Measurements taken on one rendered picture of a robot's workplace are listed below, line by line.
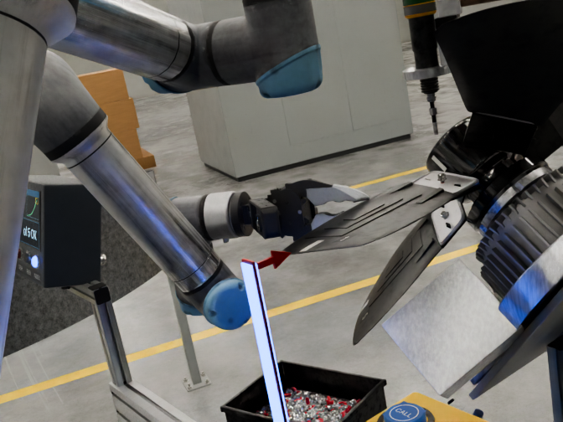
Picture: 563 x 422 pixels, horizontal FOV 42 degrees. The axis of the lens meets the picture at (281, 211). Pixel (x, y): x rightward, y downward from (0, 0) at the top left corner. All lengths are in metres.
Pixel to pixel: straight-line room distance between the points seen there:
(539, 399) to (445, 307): 1.78
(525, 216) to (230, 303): 0.42
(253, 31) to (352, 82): 6.66
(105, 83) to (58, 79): 7.91
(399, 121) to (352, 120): 0.54
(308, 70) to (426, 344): 0.46
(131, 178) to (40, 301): 1.69
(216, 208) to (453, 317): 0.39
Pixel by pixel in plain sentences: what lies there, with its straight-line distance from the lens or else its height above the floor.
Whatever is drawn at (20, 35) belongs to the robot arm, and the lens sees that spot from 0.46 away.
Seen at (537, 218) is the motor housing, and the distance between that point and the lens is 1.02.
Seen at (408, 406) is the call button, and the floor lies 1.08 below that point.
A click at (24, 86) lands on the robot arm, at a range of 0.46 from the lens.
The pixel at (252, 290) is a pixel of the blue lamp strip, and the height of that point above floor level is 1.15.
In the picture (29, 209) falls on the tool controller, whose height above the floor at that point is 1.21.
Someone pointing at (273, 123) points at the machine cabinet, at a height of 0.49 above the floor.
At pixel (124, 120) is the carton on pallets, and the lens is 8.94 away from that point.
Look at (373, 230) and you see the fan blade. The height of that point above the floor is 1.19.
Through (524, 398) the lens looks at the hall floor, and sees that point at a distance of 2.84.
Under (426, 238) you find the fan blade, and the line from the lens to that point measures 1.21.
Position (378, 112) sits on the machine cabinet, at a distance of 7.61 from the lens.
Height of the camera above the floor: 1.46
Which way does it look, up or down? 15 degrees down
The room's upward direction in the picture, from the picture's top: 11 degrees counter-clockwise
